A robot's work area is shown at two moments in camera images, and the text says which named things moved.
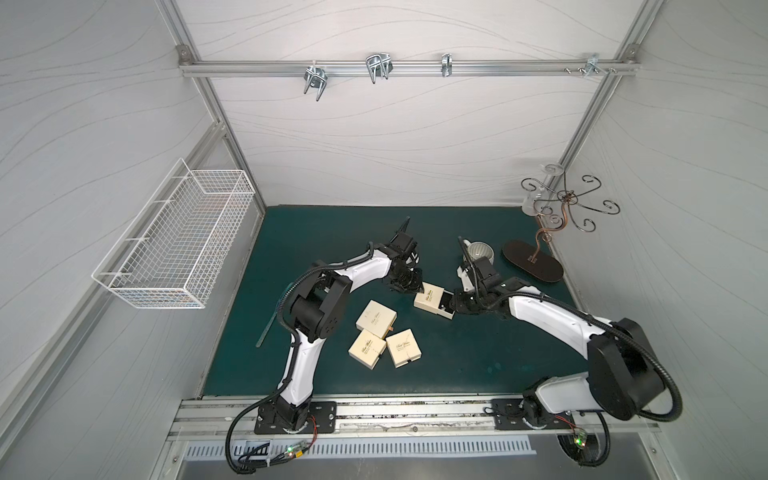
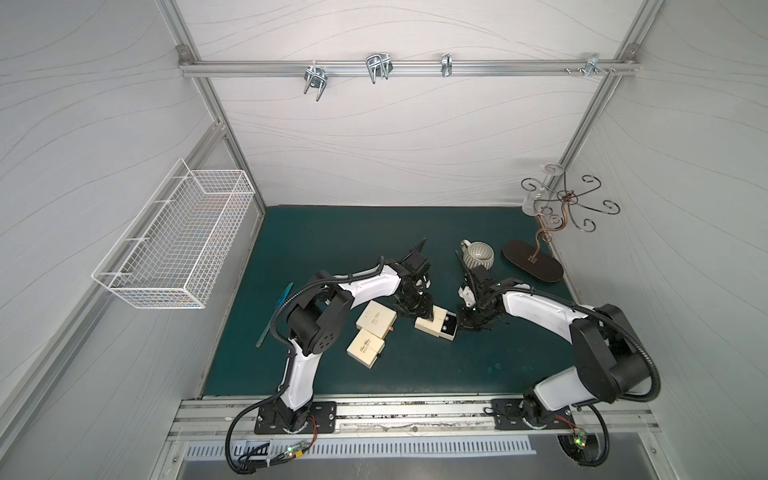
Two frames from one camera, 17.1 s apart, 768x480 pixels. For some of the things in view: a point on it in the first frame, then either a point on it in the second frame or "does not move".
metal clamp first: x=315 y=76 does not move
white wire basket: x=174 y=249 does not move
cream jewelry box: x=403 y=347 -> x=432 y=327
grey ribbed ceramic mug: x=477 y=250 does not move
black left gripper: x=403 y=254 -> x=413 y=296
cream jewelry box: x=367 y=348 does not move
